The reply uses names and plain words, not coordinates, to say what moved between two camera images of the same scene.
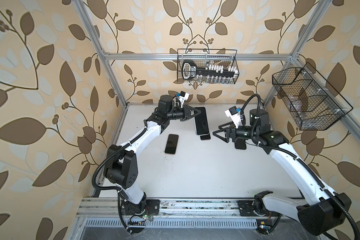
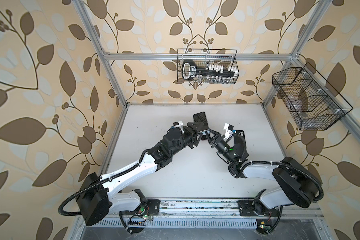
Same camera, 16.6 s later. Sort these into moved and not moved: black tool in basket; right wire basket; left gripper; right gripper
Moved: left gripper; right gripper
Not moved: right wire basket; black tool in basket
